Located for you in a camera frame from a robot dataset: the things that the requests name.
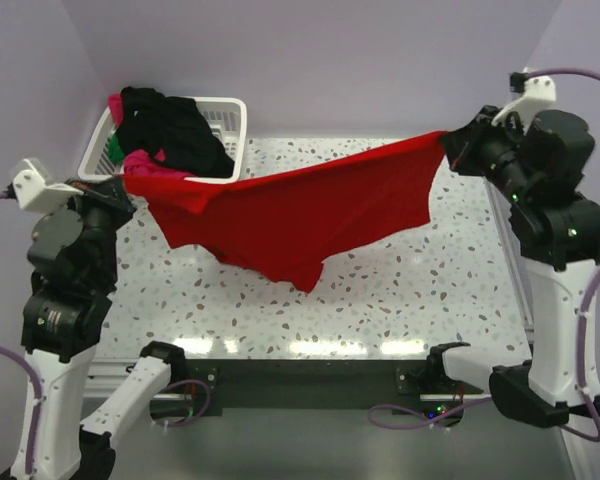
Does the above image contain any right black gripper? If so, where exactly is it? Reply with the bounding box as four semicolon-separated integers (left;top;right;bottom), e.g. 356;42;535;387
441;104;536;204

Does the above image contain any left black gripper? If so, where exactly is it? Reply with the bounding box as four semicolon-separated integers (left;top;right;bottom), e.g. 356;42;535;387
50;172;139;285

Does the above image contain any red t shirt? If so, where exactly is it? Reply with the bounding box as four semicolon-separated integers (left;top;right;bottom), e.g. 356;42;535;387
123;131;444;293

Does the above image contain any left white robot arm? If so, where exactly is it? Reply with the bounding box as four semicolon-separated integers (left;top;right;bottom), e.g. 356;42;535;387
0;176;187;479

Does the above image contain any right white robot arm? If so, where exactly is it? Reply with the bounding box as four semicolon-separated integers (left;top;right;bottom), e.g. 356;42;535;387
425;106;600;428

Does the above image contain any green t shirt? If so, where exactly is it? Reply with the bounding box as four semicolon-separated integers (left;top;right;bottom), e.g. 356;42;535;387
107;132;125;165

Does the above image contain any pink t shirt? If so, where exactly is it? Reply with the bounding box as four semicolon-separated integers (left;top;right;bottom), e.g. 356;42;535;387
108;93;189;179

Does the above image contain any black t shirt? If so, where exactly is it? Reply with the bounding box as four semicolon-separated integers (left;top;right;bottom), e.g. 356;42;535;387
116;87;235;179

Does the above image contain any white plastic laundry basket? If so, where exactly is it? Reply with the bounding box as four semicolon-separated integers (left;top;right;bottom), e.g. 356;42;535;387
77;97;247;184

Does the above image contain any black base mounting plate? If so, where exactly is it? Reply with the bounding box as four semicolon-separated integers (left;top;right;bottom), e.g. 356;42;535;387
149;359;481;423

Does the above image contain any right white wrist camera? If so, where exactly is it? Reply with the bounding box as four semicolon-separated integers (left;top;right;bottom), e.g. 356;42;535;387
491;69;556;128

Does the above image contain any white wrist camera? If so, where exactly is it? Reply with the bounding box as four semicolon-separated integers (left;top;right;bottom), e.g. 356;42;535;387
491;69;556;128
10;158;82;214

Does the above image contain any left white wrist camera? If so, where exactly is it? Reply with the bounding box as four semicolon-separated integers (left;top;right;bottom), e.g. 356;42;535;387
10;158;82;214

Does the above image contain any aluminium frame rail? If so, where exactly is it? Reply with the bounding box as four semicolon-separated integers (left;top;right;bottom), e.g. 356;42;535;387
84;358;137;399

